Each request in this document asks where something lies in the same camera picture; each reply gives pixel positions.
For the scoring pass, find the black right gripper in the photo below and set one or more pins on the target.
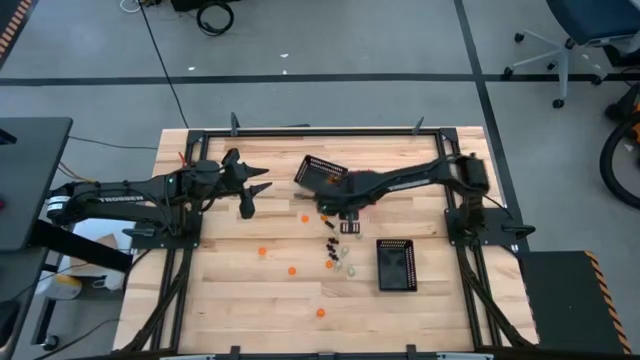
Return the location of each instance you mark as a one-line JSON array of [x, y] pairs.
[[340, 197]]

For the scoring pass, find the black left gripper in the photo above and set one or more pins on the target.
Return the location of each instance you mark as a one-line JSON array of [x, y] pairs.
[[235, 177]]

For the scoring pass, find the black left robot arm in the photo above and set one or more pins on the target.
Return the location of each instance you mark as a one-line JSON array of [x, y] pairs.
[[125, 200]]

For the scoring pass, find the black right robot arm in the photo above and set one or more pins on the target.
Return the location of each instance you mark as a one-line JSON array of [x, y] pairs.
[[415, 180]]

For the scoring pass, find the black slotted plastic basket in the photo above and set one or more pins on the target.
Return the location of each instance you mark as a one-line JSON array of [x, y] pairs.
[[315, 170], [396, 265]]

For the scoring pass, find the white cardboard box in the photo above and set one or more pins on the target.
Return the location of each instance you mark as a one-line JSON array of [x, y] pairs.
[[95, 231]]

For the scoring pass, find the black floor equipment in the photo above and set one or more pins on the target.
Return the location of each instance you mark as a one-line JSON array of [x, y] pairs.
[[190, 4]]

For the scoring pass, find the white yellow jug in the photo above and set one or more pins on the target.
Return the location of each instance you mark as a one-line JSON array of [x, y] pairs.
[[65, 287]]

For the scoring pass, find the black desk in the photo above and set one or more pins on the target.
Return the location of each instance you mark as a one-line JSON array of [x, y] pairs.
[[30, 175]]

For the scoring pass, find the black hazard-striped platform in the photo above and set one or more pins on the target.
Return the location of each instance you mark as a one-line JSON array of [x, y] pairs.
[[560, 300], [7, 20]]

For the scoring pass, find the orange black shop vacuum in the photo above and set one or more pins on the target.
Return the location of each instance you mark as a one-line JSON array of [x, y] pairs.
[[625, 107]]

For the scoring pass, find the blue white office chair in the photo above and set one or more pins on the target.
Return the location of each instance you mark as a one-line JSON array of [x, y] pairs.
[[590, 20]]

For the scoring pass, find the black frame bracket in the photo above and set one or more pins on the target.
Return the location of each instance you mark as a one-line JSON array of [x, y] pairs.
[[411, 351], [234, 351], [419, 125], [234, 124]]

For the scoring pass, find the black aluminium table frame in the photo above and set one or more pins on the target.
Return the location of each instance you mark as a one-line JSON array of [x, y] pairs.
[[325, 133]]

